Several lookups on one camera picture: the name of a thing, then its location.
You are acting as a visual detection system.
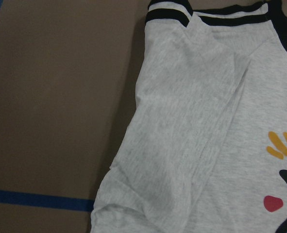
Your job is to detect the grey cartoon print t-shirt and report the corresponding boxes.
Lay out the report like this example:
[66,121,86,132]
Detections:
[91,0,287,233]

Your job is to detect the brown table mat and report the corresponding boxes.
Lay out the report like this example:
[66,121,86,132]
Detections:
[0,0,261,233]

